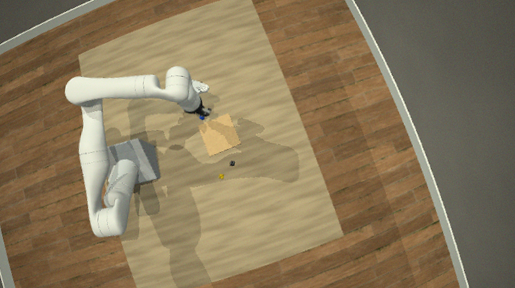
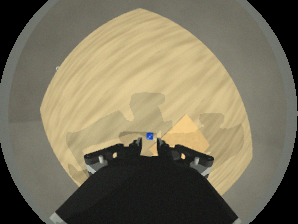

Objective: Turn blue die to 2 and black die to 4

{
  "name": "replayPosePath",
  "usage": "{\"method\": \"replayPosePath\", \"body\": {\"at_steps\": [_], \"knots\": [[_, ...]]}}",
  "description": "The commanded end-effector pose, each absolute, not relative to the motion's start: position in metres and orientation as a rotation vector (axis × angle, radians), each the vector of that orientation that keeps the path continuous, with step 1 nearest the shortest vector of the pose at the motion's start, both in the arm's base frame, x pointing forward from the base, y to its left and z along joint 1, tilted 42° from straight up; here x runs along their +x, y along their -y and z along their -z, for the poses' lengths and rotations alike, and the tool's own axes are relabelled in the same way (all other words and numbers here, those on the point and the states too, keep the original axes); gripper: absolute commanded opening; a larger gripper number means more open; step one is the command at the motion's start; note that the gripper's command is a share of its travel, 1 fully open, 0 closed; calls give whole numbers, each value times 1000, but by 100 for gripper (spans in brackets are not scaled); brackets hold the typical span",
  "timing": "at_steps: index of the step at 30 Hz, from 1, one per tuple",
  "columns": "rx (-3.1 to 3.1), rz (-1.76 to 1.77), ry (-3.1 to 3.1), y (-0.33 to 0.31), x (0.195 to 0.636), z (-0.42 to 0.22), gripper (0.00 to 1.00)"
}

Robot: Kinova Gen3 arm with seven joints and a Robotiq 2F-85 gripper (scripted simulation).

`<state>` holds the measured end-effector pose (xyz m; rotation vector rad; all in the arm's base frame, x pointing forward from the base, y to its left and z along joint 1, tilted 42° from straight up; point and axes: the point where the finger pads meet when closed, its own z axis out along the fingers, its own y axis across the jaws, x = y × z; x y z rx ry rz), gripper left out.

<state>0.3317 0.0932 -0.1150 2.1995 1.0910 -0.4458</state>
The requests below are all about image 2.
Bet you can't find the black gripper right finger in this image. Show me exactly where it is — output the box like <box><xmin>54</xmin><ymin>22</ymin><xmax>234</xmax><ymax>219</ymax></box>
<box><xmin>157</xmin><ymin>138</ymin><xmax>214</xmax><ymax>179</ymax></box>

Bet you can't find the tan square mat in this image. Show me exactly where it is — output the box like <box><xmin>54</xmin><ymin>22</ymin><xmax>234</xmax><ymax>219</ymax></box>
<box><xmin>148</xmin><ymin>114</ymin><xmax>210</xmax><ymax>156</ymax></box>

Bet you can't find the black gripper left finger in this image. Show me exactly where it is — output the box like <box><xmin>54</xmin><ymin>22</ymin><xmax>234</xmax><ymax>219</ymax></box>
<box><xmin>84</xmin><ymin>137</ymin><xmax>142</xmax><ymax>176</ymax></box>

